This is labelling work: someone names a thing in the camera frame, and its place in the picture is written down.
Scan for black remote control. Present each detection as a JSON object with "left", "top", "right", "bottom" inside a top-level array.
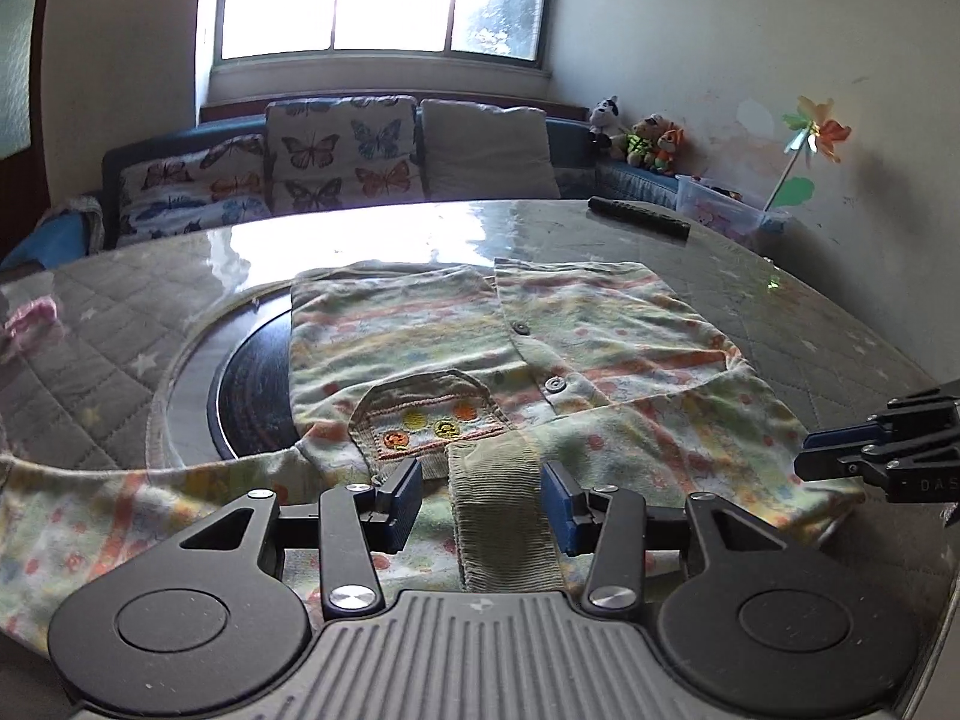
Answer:
[{"left": 587, "top": 196, "right": 692, "bottom": 243}]

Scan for pastel patterned child's garment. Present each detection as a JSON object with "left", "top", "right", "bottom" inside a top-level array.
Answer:
[{"left": 0, "top": 259, "right": 868, "bottom": 647}]

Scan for pink cloth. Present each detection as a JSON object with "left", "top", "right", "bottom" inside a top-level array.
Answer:
[{"left": 0, "top": 297, "right": 62, "bottom": 347}]

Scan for orange plush toys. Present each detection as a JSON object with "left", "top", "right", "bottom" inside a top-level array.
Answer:
[{"left": 625, "top": 115, "right": 662, "bottom": 170}]

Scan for dark blue sofa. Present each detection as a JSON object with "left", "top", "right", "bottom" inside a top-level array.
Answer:
[{"left": 0, "top": 101, "right": 751, "bottom": 275}]

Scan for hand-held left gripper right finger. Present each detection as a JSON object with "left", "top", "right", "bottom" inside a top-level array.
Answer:
[{"left": 541, "top": 460, "right": 785, "bottom": 620}]

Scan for colourful pinwheel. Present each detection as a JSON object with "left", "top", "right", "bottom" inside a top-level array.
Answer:
[{"left": 763, "top": 94, "right": 853, "bottom": 213}]

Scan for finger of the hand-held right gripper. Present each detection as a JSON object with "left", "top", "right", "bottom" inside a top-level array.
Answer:
[
  {"left": 794, "top": 444, "right": 960, "bottom": 482},
  {"left": 803, "top": 382, "right": 960, "bottom": 460}
]

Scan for clear plastic storage box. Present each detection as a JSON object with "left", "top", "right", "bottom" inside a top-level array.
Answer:
[{"left": 674, "top": 173, "right": 793, "bottom": 253}]

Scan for window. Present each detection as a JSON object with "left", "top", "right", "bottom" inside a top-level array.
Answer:
[{"left": 198, "top": 0, "right": 557, "bottom": 74}]

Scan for plain beige cushion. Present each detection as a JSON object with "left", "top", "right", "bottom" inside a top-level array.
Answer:
[{"left": 419, "top": 98, "right": 563, "bottom": 203}]

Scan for large butterfly print cushion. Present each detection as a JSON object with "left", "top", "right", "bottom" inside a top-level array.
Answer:
[{"left": 265, "top": 95, "right": 422, "bottom": 215}]

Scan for black round turntable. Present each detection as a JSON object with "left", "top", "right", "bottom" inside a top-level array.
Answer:
[{"left": 206, "top": 298, "right": 302, "bottom": 462}]

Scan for small butterfly print cushion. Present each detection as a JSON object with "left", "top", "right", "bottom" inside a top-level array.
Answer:
[{"left": 118, "top": 133, "right": 272, "bottom": 247}]

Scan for orange plush toy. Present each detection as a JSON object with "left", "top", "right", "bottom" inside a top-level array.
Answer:
[{"left": 651, "top": 121, "right": 688, "bottom": 178}]

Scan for black and white plush toy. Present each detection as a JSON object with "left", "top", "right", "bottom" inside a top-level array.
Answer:
[{"left": 588, "top": 95, "right": 623, "bottom": 159}]

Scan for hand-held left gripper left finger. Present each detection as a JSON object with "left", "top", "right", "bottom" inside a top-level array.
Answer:
[{"left": 177, "top": 457, "right": 425, "bottom": 620}]

